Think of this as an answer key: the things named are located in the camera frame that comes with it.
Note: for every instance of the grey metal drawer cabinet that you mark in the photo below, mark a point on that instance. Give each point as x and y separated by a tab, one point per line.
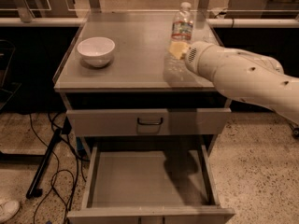
134	79

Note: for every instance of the white ceramic bowl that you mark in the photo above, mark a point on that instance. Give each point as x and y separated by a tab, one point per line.
96	51

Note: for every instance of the closed top drawer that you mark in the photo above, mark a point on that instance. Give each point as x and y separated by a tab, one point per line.
132	122

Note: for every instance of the clear plastic water bottle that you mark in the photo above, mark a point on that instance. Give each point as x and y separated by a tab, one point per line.
182	26

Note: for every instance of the white counter rail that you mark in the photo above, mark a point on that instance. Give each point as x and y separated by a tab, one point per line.
215	23

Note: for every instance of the white shoe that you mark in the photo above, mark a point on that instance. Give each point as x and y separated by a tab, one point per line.
8	210

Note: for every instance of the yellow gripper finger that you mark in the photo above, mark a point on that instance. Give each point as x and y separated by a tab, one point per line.
178	49

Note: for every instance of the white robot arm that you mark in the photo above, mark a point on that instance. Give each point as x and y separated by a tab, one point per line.
242	76

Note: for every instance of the black metal stand leg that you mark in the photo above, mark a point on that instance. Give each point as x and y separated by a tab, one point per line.
34	190

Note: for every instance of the black drawer handle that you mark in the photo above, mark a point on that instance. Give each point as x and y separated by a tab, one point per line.
150	122

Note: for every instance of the open middle drawer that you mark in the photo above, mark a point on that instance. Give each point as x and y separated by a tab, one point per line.
150	187

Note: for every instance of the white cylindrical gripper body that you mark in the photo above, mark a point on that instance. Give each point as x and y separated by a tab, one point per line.
196	59

